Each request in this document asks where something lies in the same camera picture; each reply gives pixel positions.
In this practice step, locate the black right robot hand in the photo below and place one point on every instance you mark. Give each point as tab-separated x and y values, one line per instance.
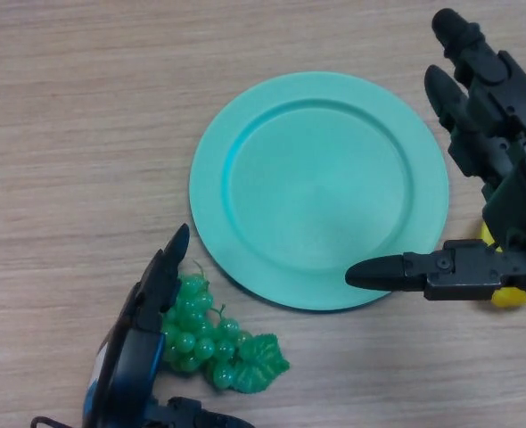
503	116

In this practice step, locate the yellow fruit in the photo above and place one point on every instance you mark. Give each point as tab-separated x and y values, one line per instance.
508	298

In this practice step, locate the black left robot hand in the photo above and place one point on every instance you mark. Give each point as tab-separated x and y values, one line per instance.
129	370

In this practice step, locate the green round plate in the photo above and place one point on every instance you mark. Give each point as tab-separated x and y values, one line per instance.
321	191

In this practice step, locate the green plastic grapes bunch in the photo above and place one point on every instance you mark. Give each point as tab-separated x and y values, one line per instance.
200	343

